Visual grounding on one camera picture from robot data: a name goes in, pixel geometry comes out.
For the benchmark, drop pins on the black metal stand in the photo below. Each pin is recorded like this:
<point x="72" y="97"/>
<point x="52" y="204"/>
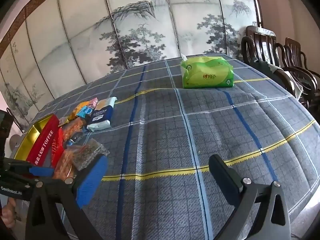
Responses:
<point x="15" y="121"/>

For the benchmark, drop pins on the red and gold tin box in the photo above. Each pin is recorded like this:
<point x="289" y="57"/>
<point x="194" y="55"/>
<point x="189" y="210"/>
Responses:
<point x="41" y="145"/>

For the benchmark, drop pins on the blue white cracker packet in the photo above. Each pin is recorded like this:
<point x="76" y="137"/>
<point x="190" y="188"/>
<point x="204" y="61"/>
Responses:
<point x="101" y="116"/>

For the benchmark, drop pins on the dark cloth on chair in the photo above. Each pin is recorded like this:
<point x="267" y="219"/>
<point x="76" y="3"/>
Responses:
<point x="265" y="67"/>

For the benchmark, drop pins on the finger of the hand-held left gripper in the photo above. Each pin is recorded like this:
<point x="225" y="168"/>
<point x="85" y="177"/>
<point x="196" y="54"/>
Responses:
<point x="22" y="178"/>
<point x="41" y="172"/>

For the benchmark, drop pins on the pink snack packet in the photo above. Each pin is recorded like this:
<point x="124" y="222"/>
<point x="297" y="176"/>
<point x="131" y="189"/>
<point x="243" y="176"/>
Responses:
<point x="93" y="102"/>

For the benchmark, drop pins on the dark wooden chair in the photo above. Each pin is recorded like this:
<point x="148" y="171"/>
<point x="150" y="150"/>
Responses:
<point x="297" y="55"/>
<point x="262" y="42"/>

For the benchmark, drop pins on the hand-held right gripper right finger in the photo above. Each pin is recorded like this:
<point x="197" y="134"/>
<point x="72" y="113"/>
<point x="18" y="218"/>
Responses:
<point x="225" y="180"/>

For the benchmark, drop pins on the small light blue packet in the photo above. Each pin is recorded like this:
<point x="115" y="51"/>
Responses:
<point x="86" y="111"/>

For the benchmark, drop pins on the orange brown snack packet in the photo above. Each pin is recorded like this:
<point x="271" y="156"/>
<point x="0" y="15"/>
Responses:
<point x="63" y="163"/>

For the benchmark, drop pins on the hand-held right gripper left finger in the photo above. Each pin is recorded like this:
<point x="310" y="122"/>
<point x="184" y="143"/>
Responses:
<point x="90" y="180"/>

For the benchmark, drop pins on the clear packet of orange crisps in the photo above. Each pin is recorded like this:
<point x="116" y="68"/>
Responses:
<point x="73" y="128"/>

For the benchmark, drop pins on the round stone disc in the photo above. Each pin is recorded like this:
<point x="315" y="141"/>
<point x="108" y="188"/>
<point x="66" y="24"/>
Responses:
<point x="15" y="141"/>

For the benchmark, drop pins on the person's left hand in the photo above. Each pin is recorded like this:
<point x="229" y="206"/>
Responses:
<point x="7" y="212"/>

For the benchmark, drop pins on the green tissue pack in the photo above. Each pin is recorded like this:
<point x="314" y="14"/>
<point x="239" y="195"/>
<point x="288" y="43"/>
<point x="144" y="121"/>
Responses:
<point x="207" y="72"/>

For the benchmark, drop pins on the grey plaid tablecloth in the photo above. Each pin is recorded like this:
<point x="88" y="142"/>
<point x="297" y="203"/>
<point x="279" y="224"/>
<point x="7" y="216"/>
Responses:
<point x="162" y="142"/>

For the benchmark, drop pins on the painted folding screen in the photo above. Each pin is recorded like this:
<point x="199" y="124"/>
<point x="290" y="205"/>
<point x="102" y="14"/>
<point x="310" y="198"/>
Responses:
<point x="87" y="30"/>

